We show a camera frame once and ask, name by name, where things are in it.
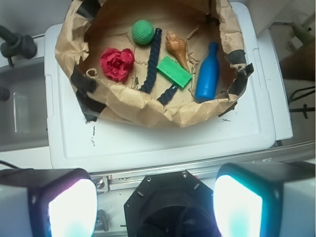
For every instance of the brown paper bag nest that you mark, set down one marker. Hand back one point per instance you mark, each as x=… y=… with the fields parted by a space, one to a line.
x=147 y=97

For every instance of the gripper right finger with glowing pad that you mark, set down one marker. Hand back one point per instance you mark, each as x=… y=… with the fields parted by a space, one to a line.
x=269 y=199

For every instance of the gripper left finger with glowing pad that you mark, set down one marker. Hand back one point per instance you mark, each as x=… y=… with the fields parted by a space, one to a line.
x=47 y=203

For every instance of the black octagonal mount plate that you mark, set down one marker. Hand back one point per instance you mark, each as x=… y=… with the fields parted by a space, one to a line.
x=175 y=204

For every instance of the blue plastic bottle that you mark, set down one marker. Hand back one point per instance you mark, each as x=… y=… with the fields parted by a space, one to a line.
x=208 y=76

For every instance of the black clamp knob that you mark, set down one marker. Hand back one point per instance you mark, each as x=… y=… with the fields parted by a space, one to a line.
x=16 y=44

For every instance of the crumpled red paper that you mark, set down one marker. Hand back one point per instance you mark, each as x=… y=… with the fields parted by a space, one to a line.
x=117 y=65

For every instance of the green rectangular block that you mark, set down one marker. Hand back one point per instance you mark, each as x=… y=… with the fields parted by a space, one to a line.
x=174 y=72

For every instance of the white plastic bin lid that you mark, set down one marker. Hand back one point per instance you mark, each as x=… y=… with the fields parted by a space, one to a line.
x=110 y=145

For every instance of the green textured ball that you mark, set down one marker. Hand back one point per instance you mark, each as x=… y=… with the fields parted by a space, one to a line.
x=142 y=32

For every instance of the brown shell toy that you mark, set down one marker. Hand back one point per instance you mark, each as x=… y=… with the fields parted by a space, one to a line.
x=177 y=47

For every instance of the clear plastic container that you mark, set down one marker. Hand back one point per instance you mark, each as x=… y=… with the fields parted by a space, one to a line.
x=23 y=111

